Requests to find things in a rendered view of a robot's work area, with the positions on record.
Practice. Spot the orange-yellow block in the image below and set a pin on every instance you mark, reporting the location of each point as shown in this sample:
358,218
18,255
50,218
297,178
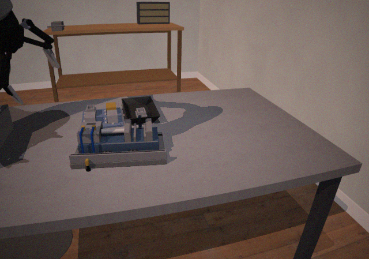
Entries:
111,106

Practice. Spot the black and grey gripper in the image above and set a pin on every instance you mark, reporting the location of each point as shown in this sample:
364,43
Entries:
11,39

